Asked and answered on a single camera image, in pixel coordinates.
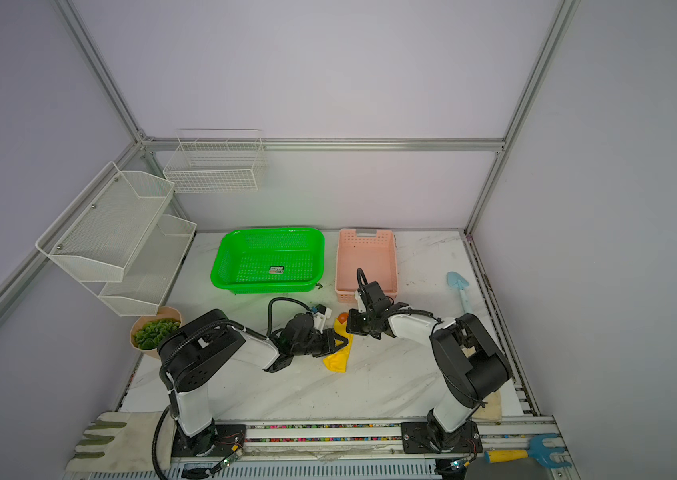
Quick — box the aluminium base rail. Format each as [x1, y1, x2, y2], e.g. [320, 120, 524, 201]
[61, 416, 582, 480]

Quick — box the green-striped white glove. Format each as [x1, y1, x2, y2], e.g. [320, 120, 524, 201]
[66, 412, 160, 473]

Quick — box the light blue garden trowel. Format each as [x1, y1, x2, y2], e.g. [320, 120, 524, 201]
[446, 271, 474, 314]

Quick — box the beige work glove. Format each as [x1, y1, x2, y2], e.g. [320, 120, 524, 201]
[472, 391, 503, 422]

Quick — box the yellow paper napkin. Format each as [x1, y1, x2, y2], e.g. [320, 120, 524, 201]
[322, 318, 353, 373]

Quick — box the green plastic basket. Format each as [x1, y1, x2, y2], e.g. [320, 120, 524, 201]
[210, 227, 326, 294]

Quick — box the blue yellow hand rake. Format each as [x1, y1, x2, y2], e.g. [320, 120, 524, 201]
[484, 434, 572, 469]

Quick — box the potted green succulent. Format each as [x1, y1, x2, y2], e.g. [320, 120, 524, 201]
[130, 306, 184, 359]

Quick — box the pink plastic basket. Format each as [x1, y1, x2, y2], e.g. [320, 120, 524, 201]
[334, 229, 398, 304]

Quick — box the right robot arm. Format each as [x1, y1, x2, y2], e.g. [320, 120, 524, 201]
[347, 271, 511, 455]

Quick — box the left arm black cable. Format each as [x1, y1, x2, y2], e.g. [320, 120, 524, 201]
[150, 296, 316, 480]

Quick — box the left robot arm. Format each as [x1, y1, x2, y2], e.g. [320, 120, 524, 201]
[158, 308, 349, 456]

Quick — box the white mesh two-tier shelf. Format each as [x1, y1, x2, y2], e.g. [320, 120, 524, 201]
[36, 162, 196, 317]

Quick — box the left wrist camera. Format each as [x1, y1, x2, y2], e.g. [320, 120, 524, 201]
[312, 304, 332, 332]

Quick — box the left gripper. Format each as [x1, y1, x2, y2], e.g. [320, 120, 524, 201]
[293, 330, 349, 359]

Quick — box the white wire basket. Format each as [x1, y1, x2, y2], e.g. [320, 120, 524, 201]
[164, 129, 268, 194]

